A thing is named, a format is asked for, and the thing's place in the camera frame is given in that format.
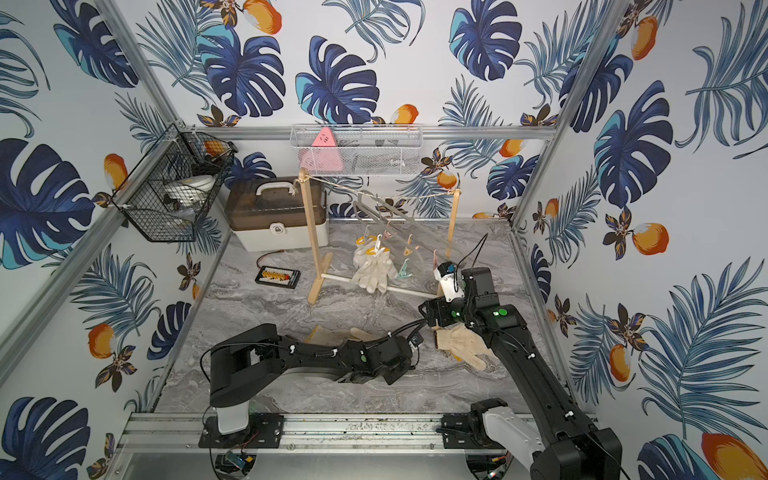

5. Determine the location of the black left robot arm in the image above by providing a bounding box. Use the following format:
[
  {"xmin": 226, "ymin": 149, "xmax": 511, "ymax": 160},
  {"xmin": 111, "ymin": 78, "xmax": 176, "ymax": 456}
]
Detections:
[{"xmin": 207, "ymin": 320, "xmax": 426, "ymax": 435}]

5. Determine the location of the small black tablet device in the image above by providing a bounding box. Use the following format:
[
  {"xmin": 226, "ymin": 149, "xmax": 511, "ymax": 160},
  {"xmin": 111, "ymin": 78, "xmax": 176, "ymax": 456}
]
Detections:
[{"xmin": 255, "ymin": 266, "xmax": 301, "ymax": 290}]

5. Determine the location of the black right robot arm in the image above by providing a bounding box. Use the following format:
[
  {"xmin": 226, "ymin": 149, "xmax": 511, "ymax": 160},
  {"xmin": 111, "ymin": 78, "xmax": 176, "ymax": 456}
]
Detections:
[{"xmin": 420, "ymin": 262, "xmax": 623, "ymax": 479}]

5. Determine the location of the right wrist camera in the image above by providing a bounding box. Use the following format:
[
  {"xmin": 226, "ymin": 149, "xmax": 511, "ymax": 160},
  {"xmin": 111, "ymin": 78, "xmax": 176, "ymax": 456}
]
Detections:
[{"xmin": 433, "ymin": 261, "xmax": 464, "ymax": 302}]

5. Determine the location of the pink triangular card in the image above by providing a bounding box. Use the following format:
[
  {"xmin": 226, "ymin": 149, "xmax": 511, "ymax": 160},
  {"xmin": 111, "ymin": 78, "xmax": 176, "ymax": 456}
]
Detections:
[{"xmin": 299, "ymin": 127, "xmax": 344, "ymax": 174}]

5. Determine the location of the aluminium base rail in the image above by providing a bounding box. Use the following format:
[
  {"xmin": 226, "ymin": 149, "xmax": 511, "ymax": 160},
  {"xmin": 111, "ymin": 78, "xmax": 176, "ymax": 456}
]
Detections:
[{"xmin": 113, "ymin": 411, "xmax": 613, "ymax": 455}]

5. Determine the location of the beige glove yellow cuff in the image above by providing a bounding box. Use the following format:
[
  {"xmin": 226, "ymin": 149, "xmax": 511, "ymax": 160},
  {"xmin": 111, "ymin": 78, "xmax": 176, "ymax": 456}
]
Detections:
[{"xmin": 305, "ymin": 326, "xmax": 377, "ymax": 347}]

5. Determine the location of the clear mesh wall tray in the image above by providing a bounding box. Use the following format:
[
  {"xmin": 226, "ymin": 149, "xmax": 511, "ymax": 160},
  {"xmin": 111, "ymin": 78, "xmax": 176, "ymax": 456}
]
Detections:
[{"xmin": 290, "ymin": 124, "xmax": 423, "ymax": 177}]

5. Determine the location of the white object in basket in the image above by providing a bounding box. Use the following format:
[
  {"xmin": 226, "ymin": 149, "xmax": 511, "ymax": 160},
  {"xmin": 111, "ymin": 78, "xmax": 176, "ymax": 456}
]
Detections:
[{"xmin": 164, "ymin": 175, "xmax": 215, "ymax": 206}]

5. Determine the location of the beige glove right side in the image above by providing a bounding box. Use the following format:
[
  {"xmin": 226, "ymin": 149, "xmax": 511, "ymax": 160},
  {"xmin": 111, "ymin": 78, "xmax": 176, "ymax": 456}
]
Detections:
[{"xmin": 435, "ymin": 324, "xmax": 494, "ymax": 371}]

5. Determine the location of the grey multi-clip hanger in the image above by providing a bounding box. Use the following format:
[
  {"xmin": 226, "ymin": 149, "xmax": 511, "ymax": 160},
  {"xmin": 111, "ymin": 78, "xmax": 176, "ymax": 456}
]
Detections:
[{"xmin": 352, "ymin": 192, "xmax": 458, "ymax": 278}]

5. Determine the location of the brown lidded storage box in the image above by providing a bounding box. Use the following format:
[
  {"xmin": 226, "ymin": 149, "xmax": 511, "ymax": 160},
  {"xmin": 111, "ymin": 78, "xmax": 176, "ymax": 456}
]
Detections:
[{"xmin": 225, "ymin": 177, "xmax": 311, "ymax": 253}]

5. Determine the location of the black wire basket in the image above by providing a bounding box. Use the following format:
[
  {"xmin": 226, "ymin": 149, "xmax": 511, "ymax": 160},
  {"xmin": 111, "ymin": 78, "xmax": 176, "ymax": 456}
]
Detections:
[{"xmin": 110, "ymin": 124, "xmax": 238, "ymax": 243}]

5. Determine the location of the white glove yellow cuff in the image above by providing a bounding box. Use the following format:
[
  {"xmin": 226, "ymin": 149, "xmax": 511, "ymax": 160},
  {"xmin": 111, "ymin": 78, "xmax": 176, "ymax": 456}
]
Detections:
[{"xmin": 353, "ymin": 235, "xmax": 382, "ymax": 269}]

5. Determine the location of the wooden drying rack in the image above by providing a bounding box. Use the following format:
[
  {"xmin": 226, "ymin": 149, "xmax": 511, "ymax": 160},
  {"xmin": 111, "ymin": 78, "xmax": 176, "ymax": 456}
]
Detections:
[{"xmin": 294, "ymin": 167, "xmax": 461, "ymax": 305}]

